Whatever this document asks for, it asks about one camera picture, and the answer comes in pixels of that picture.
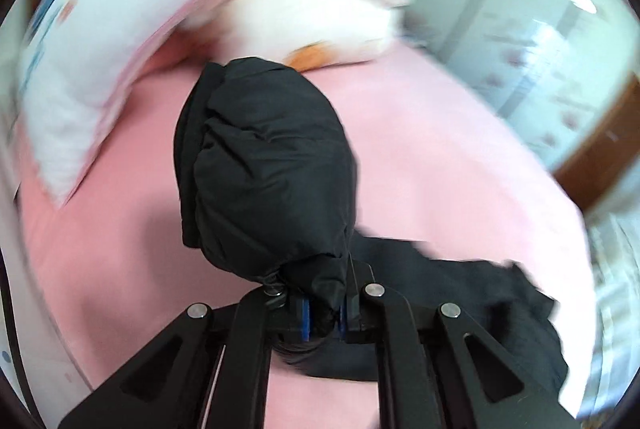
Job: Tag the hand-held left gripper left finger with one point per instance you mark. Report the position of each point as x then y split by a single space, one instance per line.
305 320

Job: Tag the pale patterned curtain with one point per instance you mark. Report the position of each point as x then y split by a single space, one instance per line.
615 309

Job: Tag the brown wooden frame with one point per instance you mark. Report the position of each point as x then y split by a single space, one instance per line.
600 154

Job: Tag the pink patterned pillow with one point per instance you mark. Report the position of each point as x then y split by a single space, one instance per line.
310 29

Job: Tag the pink bed sheet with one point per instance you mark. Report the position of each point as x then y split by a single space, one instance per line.
440 149

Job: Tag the black puffer jacket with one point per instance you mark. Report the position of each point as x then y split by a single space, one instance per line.
260 159

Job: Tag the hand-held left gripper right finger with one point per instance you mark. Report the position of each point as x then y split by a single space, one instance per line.
344 320

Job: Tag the white printed pillow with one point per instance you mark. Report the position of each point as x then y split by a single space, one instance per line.
95 74

